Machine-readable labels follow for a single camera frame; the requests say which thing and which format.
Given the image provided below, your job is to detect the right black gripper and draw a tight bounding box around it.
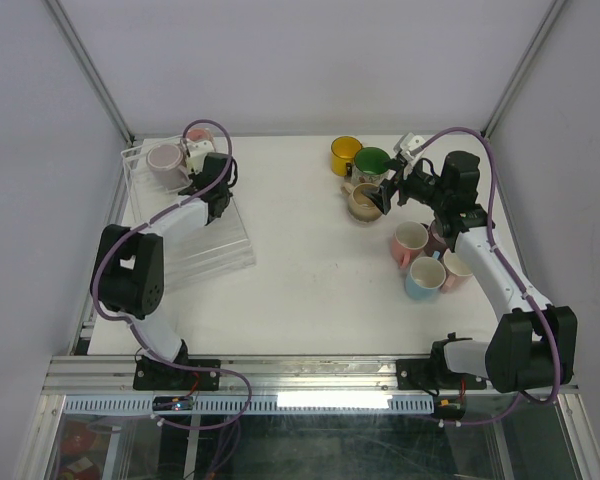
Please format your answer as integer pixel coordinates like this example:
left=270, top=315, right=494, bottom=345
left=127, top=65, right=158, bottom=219
left=361, top=156, right=450, bottom=214

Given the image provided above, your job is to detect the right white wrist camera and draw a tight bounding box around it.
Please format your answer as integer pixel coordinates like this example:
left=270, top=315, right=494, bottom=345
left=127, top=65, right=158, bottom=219
left=393, top=133, right=425, bottom=164

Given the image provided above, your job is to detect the small electronics board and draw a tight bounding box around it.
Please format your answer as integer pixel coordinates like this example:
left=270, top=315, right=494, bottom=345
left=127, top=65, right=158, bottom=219
left=152, top=396, right=195, bottom=412

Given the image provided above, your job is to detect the mauve purple mug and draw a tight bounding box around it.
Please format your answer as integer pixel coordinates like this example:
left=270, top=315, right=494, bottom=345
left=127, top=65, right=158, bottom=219
left=423, top=220, right=448, bottom=257

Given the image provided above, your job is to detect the light blue mug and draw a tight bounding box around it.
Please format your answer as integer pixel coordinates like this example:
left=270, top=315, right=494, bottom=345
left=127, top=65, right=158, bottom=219
left=405, top=252, right=447, bottom=301

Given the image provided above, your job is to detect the aluminium mounting rail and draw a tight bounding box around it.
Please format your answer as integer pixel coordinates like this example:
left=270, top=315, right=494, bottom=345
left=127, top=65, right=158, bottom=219
left=42, top=353, right=581, bottom=399

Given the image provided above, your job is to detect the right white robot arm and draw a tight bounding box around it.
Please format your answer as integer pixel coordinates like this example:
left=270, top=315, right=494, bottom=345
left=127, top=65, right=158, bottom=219
left=367, top=151, right=578, bottom=393

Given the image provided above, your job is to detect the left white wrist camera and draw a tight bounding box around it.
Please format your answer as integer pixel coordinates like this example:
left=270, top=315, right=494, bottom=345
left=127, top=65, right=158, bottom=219
left=182, top=139, right=216, bottom=174

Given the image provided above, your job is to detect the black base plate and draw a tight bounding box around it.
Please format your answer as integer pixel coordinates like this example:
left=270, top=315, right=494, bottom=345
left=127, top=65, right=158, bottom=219
left=133, top=354, right=220, bottom=392
left=395, top=358, right=487, bottom=392

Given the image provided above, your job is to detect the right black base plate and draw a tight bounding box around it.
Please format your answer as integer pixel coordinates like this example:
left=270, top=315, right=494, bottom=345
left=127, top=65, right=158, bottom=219
left=395, top=358, right=487, bottom=392

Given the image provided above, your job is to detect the beige stoneware mug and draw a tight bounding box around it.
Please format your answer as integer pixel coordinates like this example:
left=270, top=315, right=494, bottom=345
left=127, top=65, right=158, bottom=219
left=341, top=182, right=382, bottom=224

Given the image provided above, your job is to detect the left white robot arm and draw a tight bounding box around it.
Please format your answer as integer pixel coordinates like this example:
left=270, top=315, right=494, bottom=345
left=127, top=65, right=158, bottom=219
left=90, top=153, right=238, bottom=389

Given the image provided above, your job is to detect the white slotted cable duct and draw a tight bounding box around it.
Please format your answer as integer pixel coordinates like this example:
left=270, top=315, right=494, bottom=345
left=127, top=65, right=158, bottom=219
left=65, top=392, right=434, bottom=416

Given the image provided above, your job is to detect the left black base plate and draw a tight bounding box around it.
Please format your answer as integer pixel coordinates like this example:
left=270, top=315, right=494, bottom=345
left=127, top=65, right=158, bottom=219
left=133, top=354, right=220, bottom=392

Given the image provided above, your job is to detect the black connector box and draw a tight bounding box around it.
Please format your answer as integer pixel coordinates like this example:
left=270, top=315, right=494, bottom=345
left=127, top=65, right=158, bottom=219
left=431, top=399, right=466, bottom=421

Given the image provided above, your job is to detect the light pink mug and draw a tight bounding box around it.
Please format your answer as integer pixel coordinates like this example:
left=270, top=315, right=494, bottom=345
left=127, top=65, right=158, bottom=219
left=441, top=249, right=473, bottom=293

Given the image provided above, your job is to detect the lavender mug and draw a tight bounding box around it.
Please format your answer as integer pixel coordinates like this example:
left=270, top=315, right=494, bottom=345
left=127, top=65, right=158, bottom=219
left=146, top=144, right=191, bottom=191

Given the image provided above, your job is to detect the pink patterned mug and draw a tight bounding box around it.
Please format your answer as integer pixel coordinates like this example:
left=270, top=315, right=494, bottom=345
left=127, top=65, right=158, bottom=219
left=185, top=128, right=214, bottom=143

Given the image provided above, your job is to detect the yellow glass cup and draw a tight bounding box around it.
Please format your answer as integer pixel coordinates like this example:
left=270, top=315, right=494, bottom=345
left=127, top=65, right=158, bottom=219
left=330, top=136, right=363, bottom=177

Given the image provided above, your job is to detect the green-inside patterned mug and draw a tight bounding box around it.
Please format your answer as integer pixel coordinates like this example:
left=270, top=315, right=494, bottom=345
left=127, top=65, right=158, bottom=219
left=350, top=147, right=391, bottom=186

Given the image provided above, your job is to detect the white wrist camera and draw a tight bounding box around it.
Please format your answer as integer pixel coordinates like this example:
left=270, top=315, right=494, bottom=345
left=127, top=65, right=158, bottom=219
left=393, top=133, right=425, bottom=164
left=182, top=139, right=216, bottom=174

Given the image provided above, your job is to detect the pink mug white inside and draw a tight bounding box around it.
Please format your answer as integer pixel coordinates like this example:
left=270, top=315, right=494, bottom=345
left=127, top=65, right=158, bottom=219
left=391, top=221, right=428, bottom=269

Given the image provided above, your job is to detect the clear acrylic dish rack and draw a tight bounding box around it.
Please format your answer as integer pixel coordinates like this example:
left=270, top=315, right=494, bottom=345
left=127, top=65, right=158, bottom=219
left=121, top=136, right=256, bottom=293

